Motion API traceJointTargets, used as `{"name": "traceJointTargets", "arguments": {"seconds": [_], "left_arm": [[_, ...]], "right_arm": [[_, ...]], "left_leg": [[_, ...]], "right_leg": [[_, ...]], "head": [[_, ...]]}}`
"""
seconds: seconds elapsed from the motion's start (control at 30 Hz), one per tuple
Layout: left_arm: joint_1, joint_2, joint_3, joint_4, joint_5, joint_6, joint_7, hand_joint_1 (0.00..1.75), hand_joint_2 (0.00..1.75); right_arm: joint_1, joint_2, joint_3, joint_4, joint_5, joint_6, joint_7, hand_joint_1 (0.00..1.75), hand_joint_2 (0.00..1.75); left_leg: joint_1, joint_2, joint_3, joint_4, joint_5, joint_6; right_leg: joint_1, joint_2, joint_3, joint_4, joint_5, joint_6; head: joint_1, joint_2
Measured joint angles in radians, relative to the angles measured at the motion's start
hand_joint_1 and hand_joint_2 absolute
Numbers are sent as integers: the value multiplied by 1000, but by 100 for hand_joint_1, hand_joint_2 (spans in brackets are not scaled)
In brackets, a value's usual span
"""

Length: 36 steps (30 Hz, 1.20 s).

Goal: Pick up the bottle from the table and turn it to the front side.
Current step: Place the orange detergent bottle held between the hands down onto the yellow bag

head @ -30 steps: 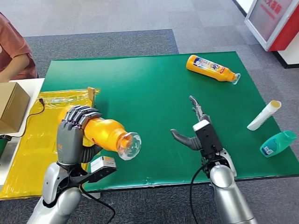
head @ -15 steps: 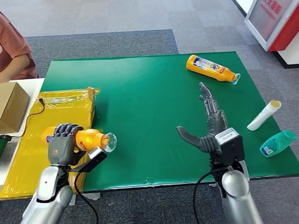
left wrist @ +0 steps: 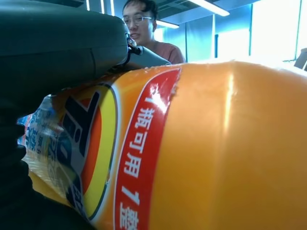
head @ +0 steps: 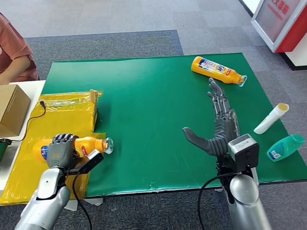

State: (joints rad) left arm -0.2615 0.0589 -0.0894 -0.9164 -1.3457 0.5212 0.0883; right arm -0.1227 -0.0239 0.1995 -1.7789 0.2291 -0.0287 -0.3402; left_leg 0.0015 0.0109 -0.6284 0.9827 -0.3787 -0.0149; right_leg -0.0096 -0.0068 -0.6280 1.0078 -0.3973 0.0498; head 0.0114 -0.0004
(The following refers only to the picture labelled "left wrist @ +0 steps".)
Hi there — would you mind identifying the orange detergent bottle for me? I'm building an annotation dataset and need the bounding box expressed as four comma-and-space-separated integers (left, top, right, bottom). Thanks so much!
17, 60, 307, 230

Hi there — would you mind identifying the person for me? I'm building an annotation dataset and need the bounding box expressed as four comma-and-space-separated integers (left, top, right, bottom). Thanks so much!
122, 0, 187, 65

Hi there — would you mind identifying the dark grey chair back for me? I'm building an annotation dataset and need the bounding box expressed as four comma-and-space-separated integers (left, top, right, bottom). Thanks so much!
293, 47, 307, 71

